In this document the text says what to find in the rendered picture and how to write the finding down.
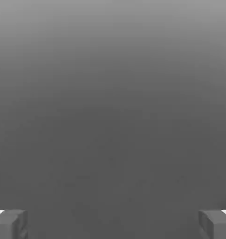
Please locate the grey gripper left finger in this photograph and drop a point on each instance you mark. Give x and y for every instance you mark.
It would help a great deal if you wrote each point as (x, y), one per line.
(8, 225)

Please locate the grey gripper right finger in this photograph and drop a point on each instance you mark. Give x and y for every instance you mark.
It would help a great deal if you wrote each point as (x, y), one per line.
(217, 225)

